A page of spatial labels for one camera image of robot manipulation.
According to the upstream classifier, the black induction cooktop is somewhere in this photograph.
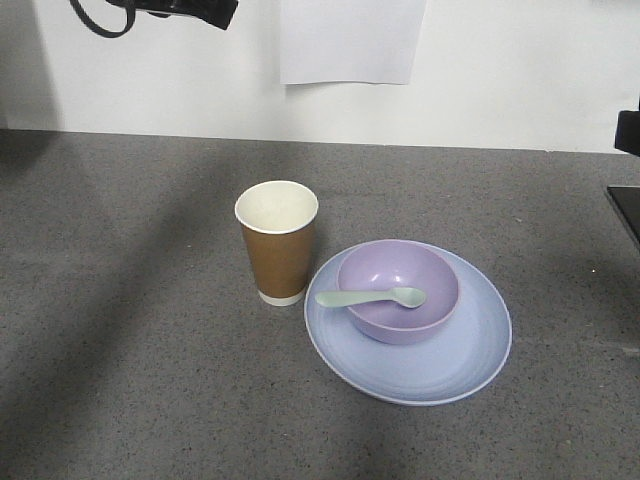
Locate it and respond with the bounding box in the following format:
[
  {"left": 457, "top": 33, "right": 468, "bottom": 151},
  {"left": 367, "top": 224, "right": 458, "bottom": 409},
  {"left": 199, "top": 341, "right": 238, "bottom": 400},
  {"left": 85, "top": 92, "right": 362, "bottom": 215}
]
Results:
[{"left": 606, "top": 185, "right": 640, "bottom": 247}]

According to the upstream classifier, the brown paper cup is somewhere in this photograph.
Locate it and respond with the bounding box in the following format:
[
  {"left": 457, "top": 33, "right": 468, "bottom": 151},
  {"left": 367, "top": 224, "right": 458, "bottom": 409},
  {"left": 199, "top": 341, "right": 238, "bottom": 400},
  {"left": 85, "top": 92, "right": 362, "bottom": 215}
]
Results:
[{"left": 234, "top": 180, "right": 319, "bottom": 307}]

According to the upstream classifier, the pale green plastic spoon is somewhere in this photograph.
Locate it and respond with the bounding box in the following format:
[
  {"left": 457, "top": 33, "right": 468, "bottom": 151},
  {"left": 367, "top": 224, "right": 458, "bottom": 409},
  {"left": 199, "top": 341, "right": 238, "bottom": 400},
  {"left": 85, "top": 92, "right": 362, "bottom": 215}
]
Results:
[{"left": 315, "top": 287, "right": 427, "bottom": 309}]

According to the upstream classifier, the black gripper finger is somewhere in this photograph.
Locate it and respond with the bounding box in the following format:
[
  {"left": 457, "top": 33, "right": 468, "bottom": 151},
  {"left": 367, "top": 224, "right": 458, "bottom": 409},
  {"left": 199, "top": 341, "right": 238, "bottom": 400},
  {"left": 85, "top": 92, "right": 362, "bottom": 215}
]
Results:
[{"left": 614, "top": 107, "right": 640, "bottom": 155}]

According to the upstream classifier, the white paper sheet on wall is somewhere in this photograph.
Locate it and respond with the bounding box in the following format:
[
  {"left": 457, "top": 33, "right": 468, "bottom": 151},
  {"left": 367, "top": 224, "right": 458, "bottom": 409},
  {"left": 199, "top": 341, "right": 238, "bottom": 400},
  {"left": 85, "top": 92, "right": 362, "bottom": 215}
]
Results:
[{"left": 279, "top": 0, "right": 426, "bottom": 85}]

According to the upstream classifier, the lilac plastic bowl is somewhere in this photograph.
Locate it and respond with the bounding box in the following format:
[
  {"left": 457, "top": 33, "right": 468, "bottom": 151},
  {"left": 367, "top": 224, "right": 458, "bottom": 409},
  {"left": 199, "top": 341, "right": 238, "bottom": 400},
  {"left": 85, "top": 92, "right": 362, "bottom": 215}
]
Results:
[{"left": 337, "top": 239, "right": 460, "bottom": 345}]

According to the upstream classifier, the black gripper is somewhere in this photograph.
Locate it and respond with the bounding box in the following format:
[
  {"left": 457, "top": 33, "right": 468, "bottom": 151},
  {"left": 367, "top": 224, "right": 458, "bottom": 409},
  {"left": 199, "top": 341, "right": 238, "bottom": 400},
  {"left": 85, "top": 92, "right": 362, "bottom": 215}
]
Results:
[{"left": 107, "top": 0, "right": 238, "bottom": 30}]

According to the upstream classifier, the light blue plastic plate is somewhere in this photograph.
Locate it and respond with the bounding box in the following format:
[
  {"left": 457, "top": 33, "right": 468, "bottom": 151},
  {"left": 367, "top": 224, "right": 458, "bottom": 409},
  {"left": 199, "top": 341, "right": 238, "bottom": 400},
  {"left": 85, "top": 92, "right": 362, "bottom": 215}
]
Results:
[{"left": 304, "top": 247, "right": 512, "bottom": 406}]

